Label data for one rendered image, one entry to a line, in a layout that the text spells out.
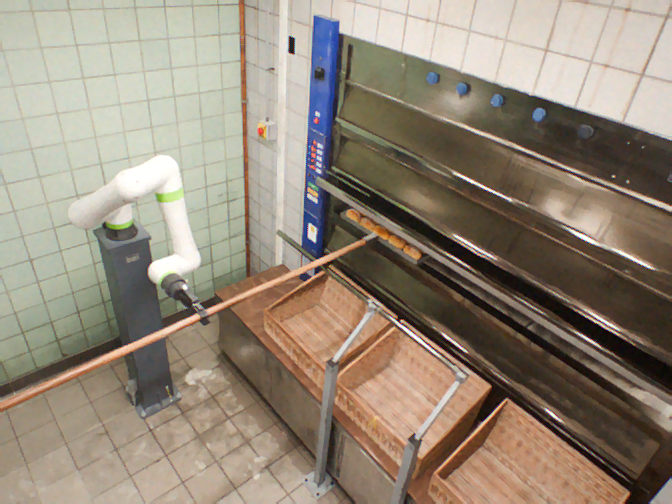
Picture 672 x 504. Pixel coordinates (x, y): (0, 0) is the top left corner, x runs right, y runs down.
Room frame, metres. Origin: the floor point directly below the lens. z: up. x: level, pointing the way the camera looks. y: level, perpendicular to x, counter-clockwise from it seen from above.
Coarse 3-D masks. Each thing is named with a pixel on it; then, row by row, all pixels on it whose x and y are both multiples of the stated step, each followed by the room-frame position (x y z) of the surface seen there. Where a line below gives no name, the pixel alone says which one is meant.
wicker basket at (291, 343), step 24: (312, 288) 2.23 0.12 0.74; (336, 288) 2.24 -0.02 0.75; (360, 288) 2.13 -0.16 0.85; (264, 312) 2.00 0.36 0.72; (288, 312) 2.11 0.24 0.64; (312, 312) 2.19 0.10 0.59; (336, 312) 2.17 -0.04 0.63; (360, 312) 2.07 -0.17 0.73; (288, 336) 1.83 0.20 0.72; (312, 336) 1.99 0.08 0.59; (336, 336) 2.01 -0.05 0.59; (360, 336) 2.01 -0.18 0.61; (312, 360) 1.69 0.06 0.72
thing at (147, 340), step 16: (336, 256) 1.92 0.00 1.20; (288, 272) 1.74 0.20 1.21; (304, 272) 1.78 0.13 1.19; (256, 288) 1.61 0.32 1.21; (224, 304) 1.49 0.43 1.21; (192, 320) 1.38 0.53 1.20; (160, 336) 1.29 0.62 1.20; (112, 352) 1.18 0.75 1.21; (128, 352) 1.20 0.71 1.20; (80, 368) 1.09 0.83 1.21; (48, 384) 1.02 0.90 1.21; (16, 400) 0.95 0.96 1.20
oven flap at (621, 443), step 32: (352, 256) 2.24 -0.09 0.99; (384, 288) 2.03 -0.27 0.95; (416, 288) 1.93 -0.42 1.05; (448, 320) 1.76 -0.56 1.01; (480, 352) 1.60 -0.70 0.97; (512, 352) 1.54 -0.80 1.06; (512, 384) 1.45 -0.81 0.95; (544, 384) 1.40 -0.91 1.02; (576, 416) 1.28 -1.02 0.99; (608, 416) 1.24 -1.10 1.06; (608, 448) 1.17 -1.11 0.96; (640, 448) 1.13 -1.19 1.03
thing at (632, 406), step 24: (336, 216) 2.36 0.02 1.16; (408, 264) 1.97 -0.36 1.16; (456, 288) 1.79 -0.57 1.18; (480, 312) 1.66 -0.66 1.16; (528, 336) 1.51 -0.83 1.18; (552, 360) 1.41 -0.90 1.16; (576, 360) 1.40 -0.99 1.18; (600, 384) 1.29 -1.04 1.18; (624, 408) 1.20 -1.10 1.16; (648, 408) 1.19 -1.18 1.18
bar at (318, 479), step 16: (288, 240) 2.06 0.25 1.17; (352, 288) 1.72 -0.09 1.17; (368, 304) 1.63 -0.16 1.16; (368, 320) 1.60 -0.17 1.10; (352, 336) 1.55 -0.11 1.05; (416, 336) 1.45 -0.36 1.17; (432, 352) 1.38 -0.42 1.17; (336, 368) 1.47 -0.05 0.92; (448, 368) 1.31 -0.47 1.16; (448, 400) 1.23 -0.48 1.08; (432, 416) 1.19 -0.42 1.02; (320, 432) 1.47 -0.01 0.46; (320, 448) 1.46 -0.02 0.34; (416, 448) 1.11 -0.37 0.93; (320, 464) 1.45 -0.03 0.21; (400, 464) 1.13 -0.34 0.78; (304, 480) 1.47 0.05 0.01; (320, 480) 1.45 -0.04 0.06; (400, 480) 1.12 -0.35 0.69; (320, 496) 1.40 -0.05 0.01; (400, 496) 1.10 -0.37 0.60
